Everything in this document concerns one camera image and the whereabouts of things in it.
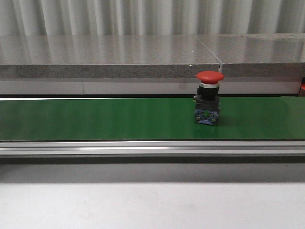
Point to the green conveyor belt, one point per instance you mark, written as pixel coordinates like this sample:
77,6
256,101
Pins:
150,119

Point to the grey speckled stone slab right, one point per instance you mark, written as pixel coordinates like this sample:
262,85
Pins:
258,55

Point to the grey speckled stone slab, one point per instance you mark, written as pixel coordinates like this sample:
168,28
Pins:
103,57
258,55

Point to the grey speckled stone slab left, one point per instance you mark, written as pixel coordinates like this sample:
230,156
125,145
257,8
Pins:
103,57

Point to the white panel under slab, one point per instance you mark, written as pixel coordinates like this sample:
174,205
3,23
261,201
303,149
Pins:
109,86

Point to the white corrugated curtain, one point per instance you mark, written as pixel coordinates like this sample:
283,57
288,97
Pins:
150,17

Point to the aluminium conveyor side rail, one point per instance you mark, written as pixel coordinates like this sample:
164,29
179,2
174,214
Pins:
154,148

